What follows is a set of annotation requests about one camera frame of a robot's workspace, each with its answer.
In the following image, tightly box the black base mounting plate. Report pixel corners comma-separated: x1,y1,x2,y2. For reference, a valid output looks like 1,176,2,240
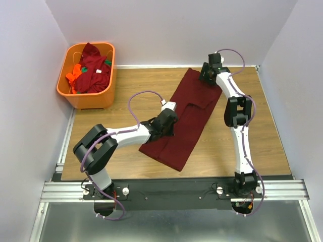
83,177,262,215

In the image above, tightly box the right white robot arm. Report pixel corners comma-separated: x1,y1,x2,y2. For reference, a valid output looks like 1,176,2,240
199,50,257,198

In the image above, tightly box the aluminium extrusion rail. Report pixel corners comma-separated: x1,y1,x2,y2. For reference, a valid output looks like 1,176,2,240
40,180,309,203

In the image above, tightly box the dark red shirt in bin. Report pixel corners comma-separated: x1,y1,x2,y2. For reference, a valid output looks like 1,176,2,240
75,43,112,94

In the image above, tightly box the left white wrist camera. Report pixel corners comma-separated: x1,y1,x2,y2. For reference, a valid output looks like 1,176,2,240
160,99,177,111

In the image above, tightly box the maroon t shirt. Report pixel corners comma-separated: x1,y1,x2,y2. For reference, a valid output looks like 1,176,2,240
139,68,222,171

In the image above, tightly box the purple cable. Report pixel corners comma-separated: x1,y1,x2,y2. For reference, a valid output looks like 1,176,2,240
217,48,265,218
80,90,167,221

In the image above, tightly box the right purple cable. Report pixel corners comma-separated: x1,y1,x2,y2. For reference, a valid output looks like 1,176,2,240
217,48,265,218

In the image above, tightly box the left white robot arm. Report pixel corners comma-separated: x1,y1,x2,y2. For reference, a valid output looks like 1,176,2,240
73,107,178,199

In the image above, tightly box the green shirt in bin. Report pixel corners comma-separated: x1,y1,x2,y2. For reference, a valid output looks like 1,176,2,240
81,59,112,73

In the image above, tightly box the orange plastic bin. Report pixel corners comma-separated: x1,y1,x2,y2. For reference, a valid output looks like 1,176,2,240
57,42,117,109

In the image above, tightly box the orange shirt in bin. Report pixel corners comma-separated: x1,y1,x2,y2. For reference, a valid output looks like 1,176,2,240
65,64,82,94

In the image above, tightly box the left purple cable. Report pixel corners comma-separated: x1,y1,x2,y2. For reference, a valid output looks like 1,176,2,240
80,90,167,221

